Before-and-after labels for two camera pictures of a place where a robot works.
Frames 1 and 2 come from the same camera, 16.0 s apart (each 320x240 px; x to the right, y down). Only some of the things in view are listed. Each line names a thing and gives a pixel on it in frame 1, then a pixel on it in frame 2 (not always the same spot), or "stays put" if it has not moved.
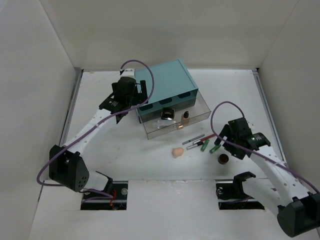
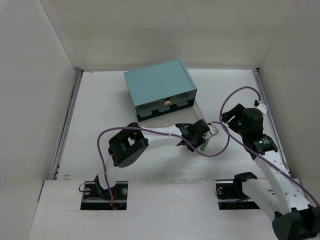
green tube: [204, 145] stays put
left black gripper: [137, 92] -> [206, 133]
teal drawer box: [173, 88] stays put
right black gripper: [225, 132] -> [236, 111]
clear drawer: [159, 122] -> [166, 101]
